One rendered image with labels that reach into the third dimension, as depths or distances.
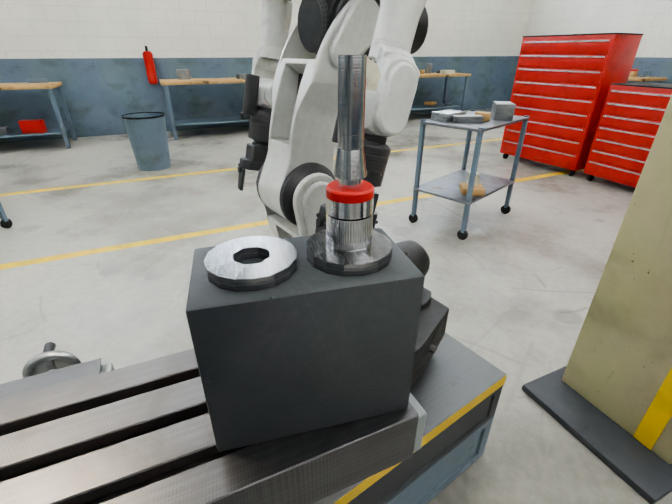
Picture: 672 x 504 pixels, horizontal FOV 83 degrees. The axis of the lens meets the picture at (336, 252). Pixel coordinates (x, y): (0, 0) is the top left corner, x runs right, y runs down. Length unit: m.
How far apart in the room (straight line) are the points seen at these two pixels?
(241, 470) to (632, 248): 1.43
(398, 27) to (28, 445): 0.72
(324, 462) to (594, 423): 1.51
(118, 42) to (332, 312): 7.61
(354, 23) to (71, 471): 0.78
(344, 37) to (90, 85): 7.24
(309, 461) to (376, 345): 0.14
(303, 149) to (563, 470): 1.40
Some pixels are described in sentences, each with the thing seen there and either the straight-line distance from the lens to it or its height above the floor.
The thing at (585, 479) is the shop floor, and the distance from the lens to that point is 1.73.
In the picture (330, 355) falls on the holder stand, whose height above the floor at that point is 1.02.
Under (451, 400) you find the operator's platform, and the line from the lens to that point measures 1.21.
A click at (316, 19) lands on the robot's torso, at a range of 0.84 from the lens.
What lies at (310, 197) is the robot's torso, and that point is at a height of 1.02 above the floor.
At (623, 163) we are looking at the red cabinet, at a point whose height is 0.28.
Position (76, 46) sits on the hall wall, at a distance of 7.91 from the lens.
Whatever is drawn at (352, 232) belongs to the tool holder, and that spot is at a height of 1.13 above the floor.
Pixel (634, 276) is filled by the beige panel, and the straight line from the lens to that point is 1.64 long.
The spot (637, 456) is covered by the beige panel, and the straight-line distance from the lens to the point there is 1.85.
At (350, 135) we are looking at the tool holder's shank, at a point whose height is 1.22.
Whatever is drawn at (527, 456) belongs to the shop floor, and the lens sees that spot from 1.69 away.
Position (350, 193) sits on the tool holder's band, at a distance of 0.35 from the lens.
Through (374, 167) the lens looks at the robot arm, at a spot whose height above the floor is 1.11.
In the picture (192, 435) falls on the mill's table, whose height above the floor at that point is 0.91.
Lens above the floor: 1.29
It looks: 28 degrees down
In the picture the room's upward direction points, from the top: straight up
